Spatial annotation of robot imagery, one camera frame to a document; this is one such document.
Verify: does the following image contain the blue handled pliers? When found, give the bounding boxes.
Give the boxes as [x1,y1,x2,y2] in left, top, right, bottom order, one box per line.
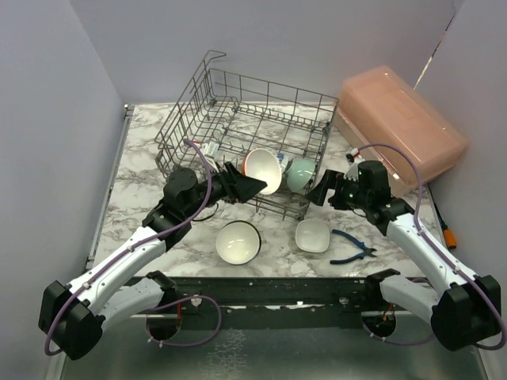
[330,229,379,265]

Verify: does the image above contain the pink translucent plastic storage box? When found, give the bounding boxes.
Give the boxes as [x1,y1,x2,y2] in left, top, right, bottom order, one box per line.
[333,66,468,184]

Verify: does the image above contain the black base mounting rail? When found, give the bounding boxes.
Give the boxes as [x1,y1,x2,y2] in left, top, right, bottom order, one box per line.
[134,275,436,332]

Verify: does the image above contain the lime green square bowl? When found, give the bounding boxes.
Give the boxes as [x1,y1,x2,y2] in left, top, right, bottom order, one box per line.
[295,220,330,253]

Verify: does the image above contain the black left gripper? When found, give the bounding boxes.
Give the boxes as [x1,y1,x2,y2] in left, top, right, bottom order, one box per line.
[184,161,267,219]

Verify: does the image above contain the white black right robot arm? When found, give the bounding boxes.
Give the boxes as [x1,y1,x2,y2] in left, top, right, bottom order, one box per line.
[307,161,506,351]

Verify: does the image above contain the white blue floral bowl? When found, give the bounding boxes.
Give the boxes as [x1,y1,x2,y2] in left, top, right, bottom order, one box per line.
[275,152,291,174]

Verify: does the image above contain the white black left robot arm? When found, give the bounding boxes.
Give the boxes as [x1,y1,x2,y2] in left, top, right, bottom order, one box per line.
[38,162,267,360]

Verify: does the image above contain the orange black tool handle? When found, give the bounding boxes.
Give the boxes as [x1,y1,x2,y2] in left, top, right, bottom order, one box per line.
[441,221,457,250]

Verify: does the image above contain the mint green ceramic bowl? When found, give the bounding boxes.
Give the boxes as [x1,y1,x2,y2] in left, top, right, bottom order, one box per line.
[286,158,315,192]

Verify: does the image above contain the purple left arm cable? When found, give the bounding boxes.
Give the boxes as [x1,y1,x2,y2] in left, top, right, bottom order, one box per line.
[44,138,223,355]

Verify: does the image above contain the aluminium extrusion frame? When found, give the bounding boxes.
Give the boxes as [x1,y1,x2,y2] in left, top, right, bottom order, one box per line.
[133,306,181,320]

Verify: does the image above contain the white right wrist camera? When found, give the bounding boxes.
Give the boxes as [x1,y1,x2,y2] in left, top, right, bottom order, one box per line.
[345,148,365,181]

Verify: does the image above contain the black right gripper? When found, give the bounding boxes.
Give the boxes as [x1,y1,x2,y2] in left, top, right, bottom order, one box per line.
[306,169,370,211]

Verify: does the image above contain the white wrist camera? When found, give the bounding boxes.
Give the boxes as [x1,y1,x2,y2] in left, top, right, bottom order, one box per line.
[345,148,365,181]
[200,141,219,172]

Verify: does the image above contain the orange bowl white inside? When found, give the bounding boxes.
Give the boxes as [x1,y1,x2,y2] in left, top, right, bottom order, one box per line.
[242,148,282,195]

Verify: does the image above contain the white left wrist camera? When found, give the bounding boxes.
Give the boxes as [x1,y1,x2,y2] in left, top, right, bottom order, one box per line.
[200,141,219,172]

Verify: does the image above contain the white bowl with dark rim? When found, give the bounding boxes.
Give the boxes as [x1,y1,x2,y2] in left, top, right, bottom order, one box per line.
[215,220,262,265]

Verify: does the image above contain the grey wire dish rack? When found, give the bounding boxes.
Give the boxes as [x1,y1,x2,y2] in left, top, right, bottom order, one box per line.
[154,50,340,222]

